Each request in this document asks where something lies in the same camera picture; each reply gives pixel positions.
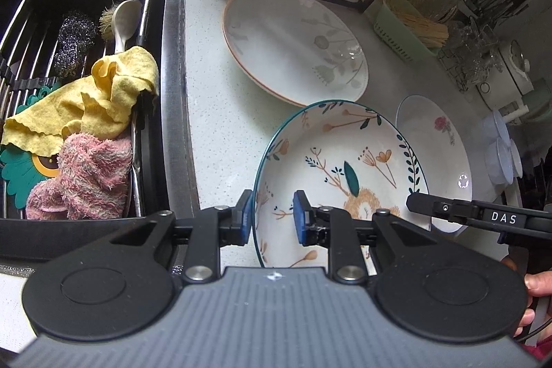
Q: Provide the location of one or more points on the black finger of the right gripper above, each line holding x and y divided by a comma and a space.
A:
482, 215

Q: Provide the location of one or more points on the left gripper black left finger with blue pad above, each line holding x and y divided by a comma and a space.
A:
213, 228

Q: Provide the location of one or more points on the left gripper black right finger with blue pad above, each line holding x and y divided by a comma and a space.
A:
334, 229

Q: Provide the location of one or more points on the light blue small bowl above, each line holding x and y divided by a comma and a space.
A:
498, 163

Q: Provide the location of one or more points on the floral plate teal rim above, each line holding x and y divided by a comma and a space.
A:
340, 154

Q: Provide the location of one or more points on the large white leaf-pattern bowl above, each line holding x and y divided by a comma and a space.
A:
297, 50

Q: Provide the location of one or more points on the white small bowl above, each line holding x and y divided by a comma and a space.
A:
516, 158

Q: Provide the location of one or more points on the white plate pink flower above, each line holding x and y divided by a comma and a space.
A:
438, 146

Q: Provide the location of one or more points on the green pitcher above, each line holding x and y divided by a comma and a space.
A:
538, 102

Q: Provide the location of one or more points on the pink fluffy cloth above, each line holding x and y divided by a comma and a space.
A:
93, 181

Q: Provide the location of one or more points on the white electric cooker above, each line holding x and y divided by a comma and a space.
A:
508, 81

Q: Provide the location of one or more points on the yellow dish cloth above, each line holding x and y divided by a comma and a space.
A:
100, 105

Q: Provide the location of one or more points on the teal owl mat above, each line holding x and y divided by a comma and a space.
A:
22, 170

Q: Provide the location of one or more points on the green chopstick basket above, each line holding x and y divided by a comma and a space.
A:
412, 36

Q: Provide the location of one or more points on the white dish brush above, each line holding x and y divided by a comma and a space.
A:
119, 23

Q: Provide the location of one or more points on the steel wool scrubber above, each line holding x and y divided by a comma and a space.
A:
76, 36

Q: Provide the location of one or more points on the black sink drain rack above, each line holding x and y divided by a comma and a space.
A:
68, 155

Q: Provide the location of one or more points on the wire rack with glassware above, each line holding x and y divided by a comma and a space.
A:
469, 54

